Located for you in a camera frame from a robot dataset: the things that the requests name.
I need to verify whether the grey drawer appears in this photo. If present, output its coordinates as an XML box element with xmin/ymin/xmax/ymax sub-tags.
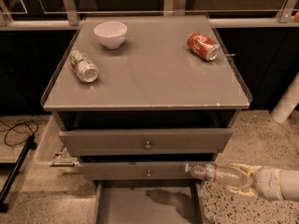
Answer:
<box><xmin>59</xmin><ymin>128</ymin><xmax>232</xmax><ymax>156</ymax></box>
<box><xmin>78</xmin><ymin>161</ymin><xmax>203</xmax><ymax>181</ymax></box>
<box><xmin>94</xmin><ymin>179</ymin><xmax>207</xmax><ymax>224</ymax></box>

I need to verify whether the metal railing frame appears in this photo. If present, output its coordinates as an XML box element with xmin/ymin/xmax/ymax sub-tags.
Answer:
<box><xmin>0</xmin><ymin>0</ymin><xmax>298</xmax><ymax>31</ymax></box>

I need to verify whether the black cable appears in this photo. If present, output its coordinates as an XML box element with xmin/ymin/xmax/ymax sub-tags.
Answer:
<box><xmin>0</xmin><ymin>119</ymin><xmax>39</xmax><ymax>147</ymax></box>

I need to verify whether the grey bottom drawer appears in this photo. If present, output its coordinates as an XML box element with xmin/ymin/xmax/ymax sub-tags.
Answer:
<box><xmin>94</xmin><ymin>179</ymin><xmax>207</xmax><ymax>224</ymax></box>

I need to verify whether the black floor stand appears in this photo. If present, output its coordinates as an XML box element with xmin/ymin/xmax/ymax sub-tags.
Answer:
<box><xmin>0</xmin><ymin>134</ymin><xmax>37</xmax><ymax>213</ymax></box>

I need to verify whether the silver green soda can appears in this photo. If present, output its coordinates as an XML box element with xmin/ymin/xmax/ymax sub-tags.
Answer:
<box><xmin>70</xmin><ymin>50</ymin><xmax>99</xmax><ymax>83</ymax></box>

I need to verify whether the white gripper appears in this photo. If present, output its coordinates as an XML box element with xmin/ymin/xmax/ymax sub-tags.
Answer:
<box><xmin>227</xmin><ymin>163</ymin><xmax>284</xmax><ymax>201</ymax></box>

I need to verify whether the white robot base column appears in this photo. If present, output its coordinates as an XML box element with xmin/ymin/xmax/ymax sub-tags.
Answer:
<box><xmin>271</xmin><ymin>72</ymin><xmax>299</xmax><ymax>123</ymax></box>

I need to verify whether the grey middle drawer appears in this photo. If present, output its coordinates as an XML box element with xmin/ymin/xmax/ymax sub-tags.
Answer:
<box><xmin>78</xmin><ymin>161</ymin><xmax>203</xmax><ymax>181</ymax></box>

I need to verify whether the red cola can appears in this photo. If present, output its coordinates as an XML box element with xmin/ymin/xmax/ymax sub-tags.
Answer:
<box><xmin>187</xmin><ymin>33</ymin><xmax>220</xmax><ymax>61</ymax></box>

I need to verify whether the round top drawer knob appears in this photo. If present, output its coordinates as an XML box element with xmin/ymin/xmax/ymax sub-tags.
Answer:
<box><xmin>144</xmin><ymin>141</ymin><xmax>152</xmax><ymax>150</ymax></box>

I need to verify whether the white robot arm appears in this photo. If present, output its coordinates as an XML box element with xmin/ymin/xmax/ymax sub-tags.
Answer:
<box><xmin>228</xmin><ymin>163</ymin><xmax>299</xmax><ymax>202</ymax></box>

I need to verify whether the clear plastic water bottle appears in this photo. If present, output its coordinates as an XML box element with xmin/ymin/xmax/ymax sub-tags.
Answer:
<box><xmin>185</xmin><ymin>162</ymin><xmax>253</xmax><ymax>189</ymax></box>

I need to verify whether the white ceramic bowl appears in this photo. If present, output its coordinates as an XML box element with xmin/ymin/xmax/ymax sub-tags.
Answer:
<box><xmin>93</xmin><ymin>21</ymin><xmax>128</xmax><ymax>49</ymax></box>

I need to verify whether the grey top drawer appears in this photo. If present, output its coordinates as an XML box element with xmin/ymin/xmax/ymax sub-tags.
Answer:
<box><xmin>59</xmin><ymin>128</ymin><xmax>232</xmax><ymax>156</ymax></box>

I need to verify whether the metal drawer slide bracket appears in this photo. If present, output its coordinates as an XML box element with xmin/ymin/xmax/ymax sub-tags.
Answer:
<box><xmin>50</xmin><ymin>147</ymin><xmax>78</xmax><ymax>167</ymax></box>

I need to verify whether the grey drawer cabinet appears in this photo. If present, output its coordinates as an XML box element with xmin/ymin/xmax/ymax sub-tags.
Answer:
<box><xmin>40</xmin><ymin>14</ymin><xmax>253</xmax><ymax>185</ymax></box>

